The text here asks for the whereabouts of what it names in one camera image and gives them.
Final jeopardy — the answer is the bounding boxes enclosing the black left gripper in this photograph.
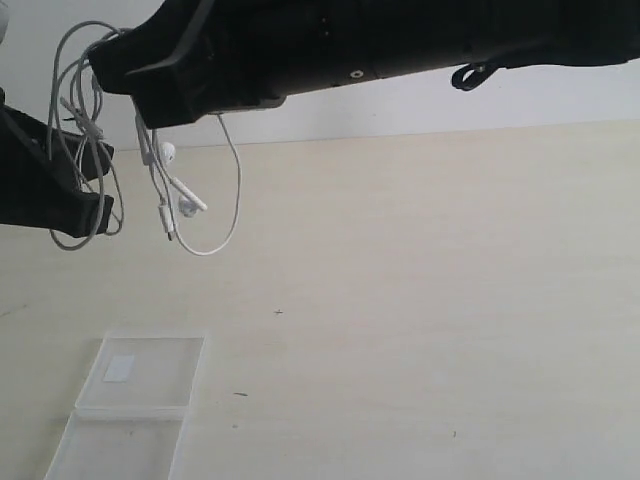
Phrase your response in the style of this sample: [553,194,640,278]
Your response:
[1,90,115,238]

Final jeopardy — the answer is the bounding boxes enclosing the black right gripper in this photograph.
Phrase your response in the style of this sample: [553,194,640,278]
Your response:
[88,0,389,129]

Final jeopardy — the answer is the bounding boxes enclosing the white wired earphones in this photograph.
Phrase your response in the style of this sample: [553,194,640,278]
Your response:
[46,20,243,257]

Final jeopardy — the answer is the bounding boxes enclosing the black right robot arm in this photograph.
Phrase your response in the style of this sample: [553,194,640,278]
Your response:
[89,0,639,129]

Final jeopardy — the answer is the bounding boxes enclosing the white label in case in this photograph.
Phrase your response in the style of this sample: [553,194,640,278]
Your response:
[102,355,135,383]

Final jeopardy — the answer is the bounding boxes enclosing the clear plastic case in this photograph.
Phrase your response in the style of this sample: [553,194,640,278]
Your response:
[45,334,206,479]

